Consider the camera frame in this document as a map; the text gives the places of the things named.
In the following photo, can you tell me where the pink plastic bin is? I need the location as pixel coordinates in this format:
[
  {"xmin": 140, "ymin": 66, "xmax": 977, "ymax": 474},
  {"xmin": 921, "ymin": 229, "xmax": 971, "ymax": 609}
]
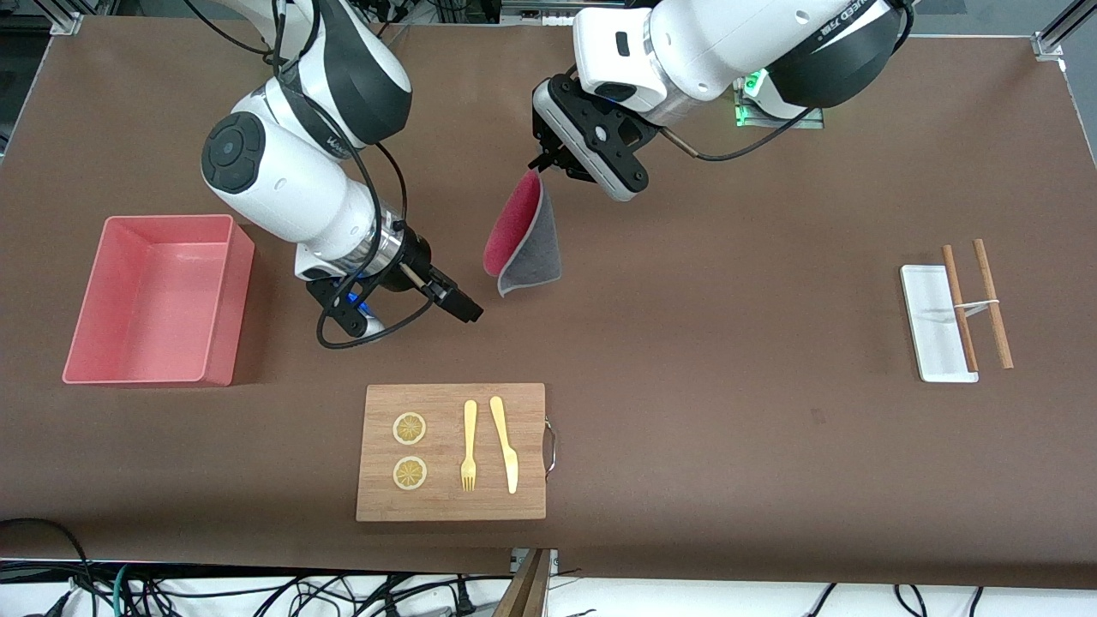
[{"xmin": 62, "ymin": 214, "xmax": 256, "ymax": 388}]

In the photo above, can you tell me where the wooden dowel rod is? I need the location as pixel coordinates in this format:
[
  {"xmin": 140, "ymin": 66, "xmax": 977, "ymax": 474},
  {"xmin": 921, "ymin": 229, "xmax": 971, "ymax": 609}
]
[
  {"xmin": 942, "ymin": 245, "xmax": 979, "ymax": 373},
  {"xmin": 973, "ymin": 239, "xmax": 1015, "ymax": 370}
]

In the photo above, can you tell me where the small aluminium bracket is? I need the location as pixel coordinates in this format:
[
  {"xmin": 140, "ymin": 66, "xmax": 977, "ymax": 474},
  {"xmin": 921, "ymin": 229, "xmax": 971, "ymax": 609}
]
[{"xmin": 511, "ymin": 548, "xmax": 560, "ymax": 577}]

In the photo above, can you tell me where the white rectangular tray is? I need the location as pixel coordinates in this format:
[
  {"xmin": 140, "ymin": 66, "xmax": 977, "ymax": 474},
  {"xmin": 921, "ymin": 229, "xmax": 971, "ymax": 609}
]
[{"xmin": 899, "ymin": 265, "xmax": 980, "ymax": 384}]

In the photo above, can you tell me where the yellow plastic fork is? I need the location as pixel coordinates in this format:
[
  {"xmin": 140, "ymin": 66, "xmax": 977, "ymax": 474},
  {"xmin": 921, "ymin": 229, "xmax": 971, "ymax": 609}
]
[{"xmin": 460, "ymin": 400, "xmax": 478, "ymax": 493}]

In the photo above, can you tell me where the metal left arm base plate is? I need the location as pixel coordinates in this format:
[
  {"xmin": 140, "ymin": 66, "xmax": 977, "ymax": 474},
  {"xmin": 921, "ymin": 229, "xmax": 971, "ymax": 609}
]
[{"xmin": 735, "ymin": 107, "xmax": 825, "ymax": 129}]

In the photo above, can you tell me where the grey electronics box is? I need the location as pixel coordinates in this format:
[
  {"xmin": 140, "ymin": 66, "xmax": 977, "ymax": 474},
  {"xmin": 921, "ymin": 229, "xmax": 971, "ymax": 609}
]
[{"xmin": 500, "ymin": 0, "xmax": 588, "ymax": 27}]

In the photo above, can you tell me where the brown wooden beam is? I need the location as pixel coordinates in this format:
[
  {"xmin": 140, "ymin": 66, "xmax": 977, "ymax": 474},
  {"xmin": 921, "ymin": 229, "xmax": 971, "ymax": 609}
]
[{"xmin": 495, "ymin": 548, "xmax": 551, "ymax": 617}]

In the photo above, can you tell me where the wooden cutting board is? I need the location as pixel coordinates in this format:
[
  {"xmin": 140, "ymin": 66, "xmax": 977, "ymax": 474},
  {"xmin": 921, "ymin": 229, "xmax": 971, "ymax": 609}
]
[{"xmin": 356, "ymin": 383, "xmax": 558, "ymax": 523}]

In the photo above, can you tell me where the yellow plastic knife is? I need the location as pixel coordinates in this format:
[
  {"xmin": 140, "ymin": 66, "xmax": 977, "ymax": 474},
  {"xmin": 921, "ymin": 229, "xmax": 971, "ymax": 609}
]
[{"xmin": 489, "ymin": 396, "xmax": 519, "ymax": 495}]

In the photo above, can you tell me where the red and grey cloth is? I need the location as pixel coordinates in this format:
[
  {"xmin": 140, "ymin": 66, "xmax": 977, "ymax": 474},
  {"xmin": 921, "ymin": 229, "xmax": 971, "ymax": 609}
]
[{"xmin": 483, "ymin": 169, "xmax": 564, "ymax": 298}]

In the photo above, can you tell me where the black looped floor cable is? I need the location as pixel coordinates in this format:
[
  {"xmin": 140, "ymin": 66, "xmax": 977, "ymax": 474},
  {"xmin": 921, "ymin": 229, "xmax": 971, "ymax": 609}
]
[{"xmin": 0, "ymin": 518, "xmax": 93, "ymax": 617}]

